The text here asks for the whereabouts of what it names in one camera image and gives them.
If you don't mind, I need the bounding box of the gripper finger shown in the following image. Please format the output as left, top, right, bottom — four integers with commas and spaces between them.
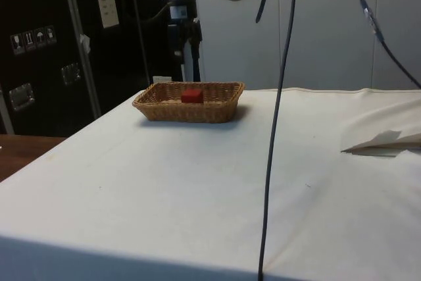
186, 21, 203, 82
168, 24, 186, 64

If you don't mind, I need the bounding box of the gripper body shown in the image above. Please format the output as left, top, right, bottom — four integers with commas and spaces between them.
169, 0, 198, 25

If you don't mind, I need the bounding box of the red cube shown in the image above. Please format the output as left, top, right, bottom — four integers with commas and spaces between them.
180, 89, 203, 105

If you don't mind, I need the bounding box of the brown wicker basket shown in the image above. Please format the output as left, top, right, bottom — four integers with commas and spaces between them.
132, 81, 246, 124

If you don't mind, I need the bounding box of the pale locker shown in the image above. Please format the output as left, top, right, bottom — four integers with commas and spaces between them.
372, 0, 421, 91
278, 0, 375, 91
196, 0, 280, 91

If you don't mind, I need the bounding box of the black cabinet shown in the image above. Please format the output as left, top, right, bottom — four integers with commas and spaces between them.
0, 0, 198, 137

